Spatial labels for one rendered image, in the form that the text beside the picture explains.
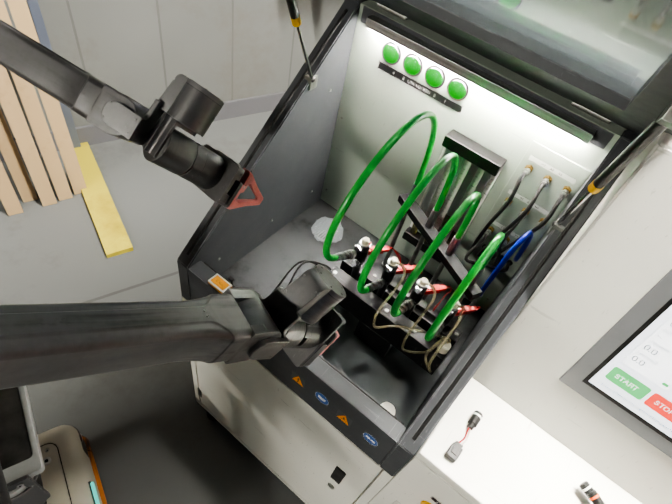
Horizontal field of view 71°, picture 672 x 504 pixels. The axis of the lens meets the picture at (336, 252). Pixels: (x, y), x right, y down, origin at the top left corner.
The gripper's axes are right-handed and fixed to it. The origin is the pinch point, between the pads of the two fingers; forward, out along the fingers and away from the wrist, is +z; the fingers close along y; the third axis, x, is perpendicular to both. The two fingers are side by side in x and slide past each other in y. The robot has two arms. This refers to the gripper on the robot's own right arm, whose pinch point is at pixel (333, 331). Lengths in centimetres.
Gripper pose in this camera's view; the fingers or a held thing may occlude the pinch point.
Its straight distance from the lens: 80.1
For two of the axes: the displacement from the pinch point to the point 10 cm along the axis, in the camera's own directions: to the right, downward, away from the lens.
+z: 4.2, 1.9, 8.9
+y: 6.8, -7.1, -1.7
